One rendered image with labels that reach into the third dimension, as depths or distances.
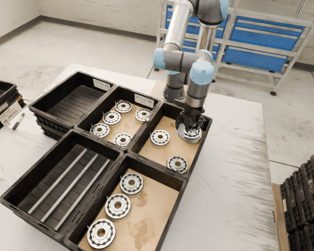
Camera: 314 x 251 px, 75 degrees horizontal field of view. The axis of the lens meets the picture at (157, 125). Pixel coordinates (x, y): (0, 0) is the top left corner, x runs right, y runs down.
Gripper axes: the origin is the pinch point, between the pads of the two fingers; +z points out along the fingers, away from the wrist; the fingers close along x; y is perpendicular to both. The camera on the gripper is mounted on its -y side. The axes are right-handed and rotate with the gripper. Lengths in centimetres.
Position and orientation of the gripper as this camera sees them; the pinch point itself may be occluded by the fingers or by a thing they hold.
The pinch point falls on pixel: (183, 132)
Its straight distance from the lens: 93.8
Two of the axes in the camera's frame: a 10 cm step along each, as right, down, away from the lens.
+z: -0.6, 6.7, 7.4
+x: 9.3, -2.3, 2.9
